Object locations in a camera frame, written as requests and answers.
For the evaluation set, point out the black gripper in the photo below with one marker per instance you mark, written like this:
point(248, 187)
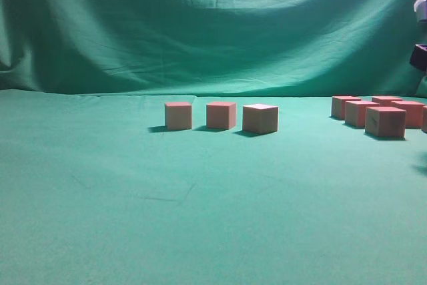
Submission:
point(418, 58)

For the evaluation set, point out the pink wooden cube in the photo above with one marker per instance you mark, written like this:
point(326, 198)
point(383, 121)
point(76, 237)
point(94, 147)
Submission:
point(424, 119)
point(387, 122)
point(414, 112)
point(339, 105)
point(260, 118)
point(385, 100)
point(221, 115)
point(178, 115)
point(355, 112)

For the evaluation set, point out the green cloth backdrop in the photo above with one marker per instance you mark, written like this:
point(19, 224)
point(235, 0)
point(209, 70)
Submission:
point(211, 47)

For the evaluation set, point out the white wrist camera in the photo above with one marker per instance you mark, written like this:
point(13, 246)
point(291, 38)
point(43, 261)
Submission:
point(420, 9)

